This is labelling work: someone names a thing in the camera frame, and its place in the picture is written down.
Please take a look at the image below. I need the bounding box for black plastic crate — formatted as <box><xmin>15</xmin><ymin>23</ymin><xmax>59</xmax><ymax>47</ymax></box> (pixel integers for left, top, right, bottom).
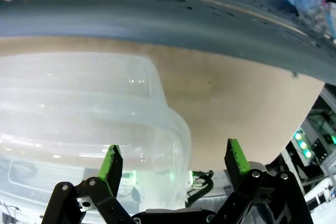
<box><xmin>0</xmin><ymin>0</ymin><xmax>336</xmax><ymax>86</ymax></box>

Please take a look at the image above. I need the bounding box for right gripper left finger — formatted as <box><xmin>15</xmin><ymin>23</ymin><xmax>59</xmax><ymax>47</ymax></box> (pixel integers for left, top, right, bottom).
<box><xmin>41</xmin><ymin>144</ymin><xmax>132</xmax><ymax>224</ymax></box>

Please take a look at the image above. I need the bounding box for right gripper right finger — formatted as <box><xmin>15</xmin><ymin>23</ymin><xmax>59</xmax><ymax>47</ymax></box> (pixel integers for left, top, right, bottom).
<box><xmin>209</xmin><ymin>138</ymin><xmax>313</xmax><ymax>224</ymax></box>

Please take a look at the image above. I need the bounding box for clear plastic bin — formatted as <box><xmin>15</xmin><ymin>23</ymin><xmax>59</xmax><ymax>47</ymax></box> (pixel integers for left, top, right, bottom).
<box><xmin>0</xmin><ymin>52</ymin><xmax>192</xmax><ymax>224</ymax></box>

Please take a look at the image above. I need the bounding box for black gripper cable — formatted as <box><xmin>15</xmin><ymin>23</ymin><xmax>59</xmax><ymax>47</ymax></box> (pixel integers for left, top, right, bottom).
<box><xmin>187</xmin><ymin>170</ymin><xmax>214</xmax><ymax>207</ymax></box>

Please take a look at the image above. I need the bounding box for rack with green lights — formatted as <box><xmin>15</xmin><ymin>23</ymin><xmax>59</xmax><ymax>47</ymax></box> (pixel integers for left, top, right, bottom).
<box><xmin>292</xmin><ymin>128</ymin><xmax>317</xmax><ymax>161</ymax></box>

